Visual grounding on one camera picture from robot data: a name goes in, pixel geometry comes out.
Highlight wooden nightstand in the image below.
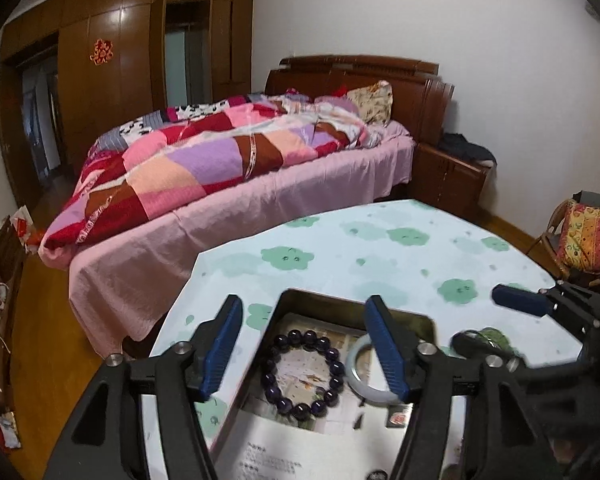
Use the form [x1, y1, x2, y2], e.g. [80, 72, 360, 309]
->
[408, 143, 491, 222]

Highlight red double happiness sticker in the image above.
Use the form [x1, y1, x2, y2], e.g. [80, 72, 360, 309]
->
[90, 38, 114, 66]

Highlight dark clothes on nightstand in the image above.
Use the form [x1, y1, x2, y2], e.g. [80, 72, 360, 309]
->
[438, 132, 498, 167]

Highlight printed paper leaflet in tin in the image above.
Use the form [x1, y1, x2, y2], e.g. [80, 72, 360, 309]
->
[214, 312, 416, 480]

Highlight floral pillow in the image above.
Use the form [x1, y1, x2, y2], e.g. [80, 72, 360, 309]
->
[346, 80, 393, 126]

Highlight pink metal tin box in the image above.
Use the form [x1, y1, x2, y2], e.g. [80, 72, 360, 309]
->
[202, 289, 411, 479]

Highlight chair with floral cushion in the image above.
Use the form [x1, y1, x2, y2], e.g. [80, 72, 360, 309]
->
[526, 191, 600, 287]

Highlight bed with pink sheet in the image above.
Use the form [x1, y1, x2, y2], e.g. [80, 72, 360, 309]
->
[38, 122, 416, 356]

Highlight wooden headboard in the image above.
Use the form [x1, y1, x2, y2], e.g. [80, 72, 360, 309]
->
[264, 54, 454, 145]

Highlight cloud pattern tablecloth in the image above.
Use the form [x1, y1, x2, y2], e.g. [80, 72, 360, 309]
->
[154, 200, 580, 452]

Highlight brown wooden wardrobe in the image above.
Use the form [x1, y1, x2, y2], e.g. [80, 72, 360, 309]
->
[0, 0, 253, 207]

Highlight dark purple bead bracelet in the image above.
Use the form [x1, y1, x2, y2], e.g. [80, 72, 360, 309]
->
[258, 327, 348, 423]

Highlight pale jade bangle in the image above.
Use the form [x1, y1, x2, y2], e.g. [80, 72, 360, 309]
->
[344, 334, 401, 408]

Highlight patchwork pink quilt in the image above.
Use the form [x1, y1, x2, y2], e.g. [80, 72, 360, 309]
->
[40, 94, 380, 266]

